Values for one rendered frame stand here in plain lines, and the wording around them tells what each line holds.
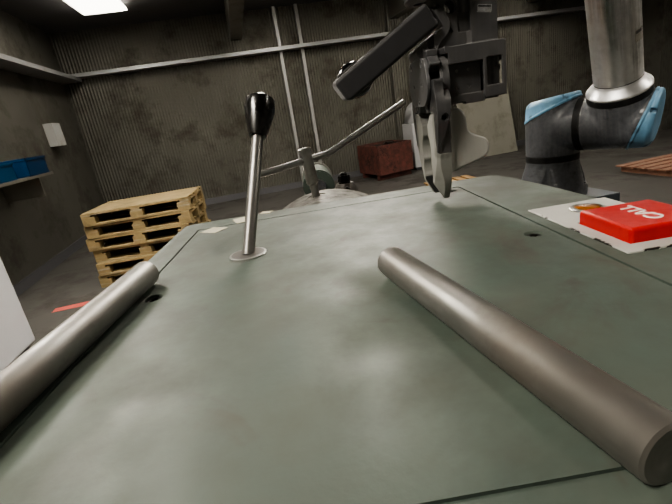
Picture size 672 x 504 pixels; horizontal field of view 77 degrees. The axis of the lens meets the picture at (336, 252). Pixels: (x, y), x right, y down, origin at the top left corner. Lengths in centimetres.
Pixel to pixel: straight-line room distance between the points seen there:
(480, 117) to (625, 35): 867
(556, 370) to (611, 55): 87
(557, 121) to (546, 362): 94
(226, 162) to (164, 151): 114
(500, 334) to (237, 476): 12
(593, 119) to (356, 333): 89
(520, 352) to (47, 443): 21
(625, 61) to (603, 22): 9
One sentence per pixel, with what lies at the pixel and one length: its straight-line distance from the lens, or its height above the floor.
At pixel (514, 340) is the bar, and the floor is 128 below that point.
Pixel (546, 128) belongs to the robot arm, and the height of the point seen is 126.
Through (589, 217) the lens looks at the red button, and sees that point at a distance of 39.
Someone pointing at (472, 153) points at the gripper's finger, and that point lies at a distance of 48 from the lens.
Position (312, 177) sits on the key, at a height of 127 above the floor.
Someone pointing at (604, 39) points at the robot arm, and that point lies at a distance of 100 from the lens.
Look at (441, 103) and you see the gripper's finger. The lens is 45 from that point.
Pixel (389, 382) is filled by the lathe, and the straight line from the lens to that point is 20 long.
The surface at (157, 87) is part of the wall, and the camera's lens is 885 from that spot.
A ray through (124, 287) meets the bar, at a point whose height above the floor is 127.
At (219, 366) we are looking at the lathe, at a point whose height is 125.
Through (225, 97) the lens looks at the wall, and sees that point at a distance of 874.
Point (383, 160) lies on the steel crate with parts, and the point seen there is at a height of 37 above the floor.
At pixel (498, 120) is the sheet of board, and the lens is 981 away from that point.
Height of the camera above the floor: 137
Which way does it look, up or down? 18 degrees down
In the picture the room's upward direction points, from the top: 9 degrees counter-clockwise
